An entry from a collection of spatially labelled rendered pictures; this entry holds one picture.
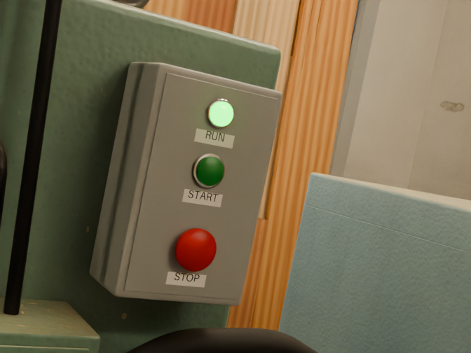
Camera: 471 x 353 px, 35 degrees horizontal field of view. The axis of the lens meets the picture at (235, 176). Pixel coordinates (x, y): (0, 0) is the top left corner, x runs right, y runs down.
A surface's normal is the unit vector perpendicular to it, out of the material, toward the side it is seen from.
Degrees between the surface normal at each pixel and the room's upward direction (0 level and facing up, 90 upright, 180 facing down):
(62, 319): 0
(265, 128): 90
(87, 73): 90
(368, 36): 90
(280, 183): 87
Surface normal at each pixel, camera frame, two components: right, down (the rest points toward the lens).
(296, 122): 0.61, 0.11
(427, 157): -0.79, -0.13
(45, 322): 0.20, -0.98
